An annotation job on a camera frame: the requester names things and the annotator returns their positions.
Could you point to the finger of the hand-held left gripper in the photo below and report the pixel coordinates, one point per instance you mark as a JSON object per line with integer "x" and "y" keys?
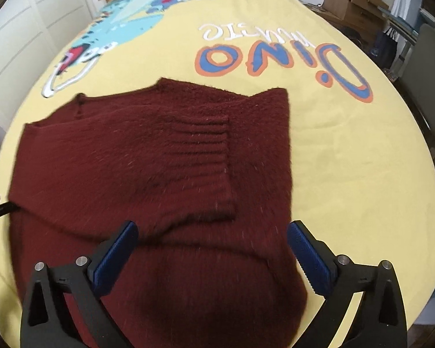
{"x": 2, "y": 209}

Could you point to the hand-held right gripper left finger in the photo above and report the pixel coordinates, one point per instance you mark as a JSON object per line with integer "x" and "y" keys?
{"x": 112, "y": 257}

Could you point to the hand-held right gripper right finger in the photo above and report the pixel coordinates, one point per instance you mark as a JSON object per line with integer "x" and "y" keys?
{"x": 310, "y": 257}

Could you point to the dark red knitted sweater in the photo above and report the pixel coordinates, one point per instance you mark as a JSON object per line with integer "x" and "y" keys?
{"x": 130, "y": 174}

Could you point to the yellow dinosaur printed blanket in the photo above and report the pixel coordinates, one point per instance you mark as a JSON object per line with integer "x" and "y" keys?
{"x": 348, "y": 152}

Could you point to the white wardrobe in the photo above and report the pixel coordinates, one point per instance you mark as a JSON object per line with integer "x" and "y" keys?
{"x": 32, "y": 25}

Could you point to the grey chair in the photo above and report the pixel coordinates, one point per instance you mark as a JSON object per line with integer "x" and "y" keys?
{"x": 429, "y": 79}

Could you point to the dark blue bag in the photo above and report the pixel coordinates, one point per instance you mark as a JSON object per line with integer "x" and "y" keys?
{"x": 384, "y": 49}

